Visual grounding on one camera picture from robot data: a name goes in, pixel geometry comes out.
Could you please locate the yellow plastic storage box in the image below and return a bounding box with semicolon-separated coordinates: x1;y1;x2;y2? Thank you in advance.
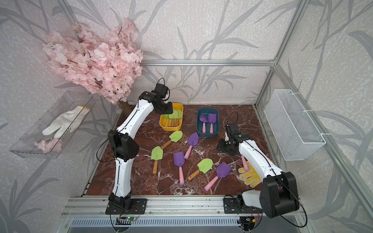
159;103;184;132

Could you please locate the purple shovel pink handle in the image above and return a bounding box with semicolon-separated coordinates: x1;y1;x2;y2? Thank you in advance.
184;132;199;159
173;151;185;185
208;113;217;134
199;114;208;133
241;155;249;172
204;162;232;191

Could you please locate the green shovel wooden handle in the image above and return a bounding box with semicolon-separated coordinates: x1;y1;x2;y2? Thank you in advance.
187;158;213;181
161;131;183;149
151;146;163;175
177;109;183;126
168;109;178;127

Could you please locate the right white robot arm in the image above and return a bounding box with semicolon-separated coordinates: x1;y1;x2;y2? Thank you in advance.
217;123;300;218

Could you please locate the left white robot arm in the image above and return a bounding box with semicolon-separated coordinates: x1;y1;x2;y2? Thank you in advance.
108;83;173;209

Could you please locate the dark teal storage box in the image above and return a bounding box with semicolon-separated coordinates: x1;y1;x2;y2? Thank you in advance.
196;107;220;137

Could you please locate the yellow dotted work glove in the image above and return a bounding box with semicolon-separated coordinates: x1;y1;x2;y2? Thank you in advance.
239;161;262;188

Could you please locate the pink cherry blossom tree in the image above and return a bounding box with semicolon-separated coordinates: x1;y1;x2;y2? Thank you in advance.
43;18;143;116

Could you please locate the white cotton glove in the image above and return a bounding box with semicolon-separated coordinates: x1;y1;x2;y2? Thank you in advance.
42;106;90;139

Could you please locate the white wire mesh basket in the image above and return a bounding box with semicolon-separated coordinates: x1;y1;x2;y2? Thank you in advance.
264;89;326;161

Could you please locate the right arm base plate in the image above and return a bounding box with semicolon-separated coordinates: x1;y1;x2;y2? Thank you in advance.
223;195;262;214

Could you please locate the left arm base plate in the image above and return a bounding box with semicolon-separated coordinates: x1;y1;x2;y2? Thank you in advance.
105;199;147;215

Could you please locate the clear acrylic wall shelf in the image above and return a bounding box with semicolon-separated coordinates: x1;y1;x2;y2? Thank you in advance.
10;91;95;159

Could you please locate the aluminium front rail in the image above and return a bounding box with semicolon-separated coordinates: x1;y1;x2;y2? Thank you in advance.
61;195;245;217

